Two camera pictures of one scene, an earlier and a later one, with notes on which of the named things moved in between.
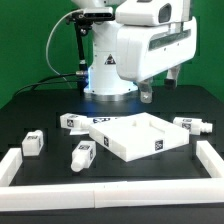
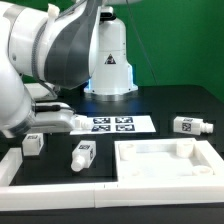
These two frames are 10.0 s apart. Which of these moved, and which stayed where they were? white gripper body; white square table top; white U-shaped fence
Moved: white square table top; white gripper body
Stayed: white U-shaped fence
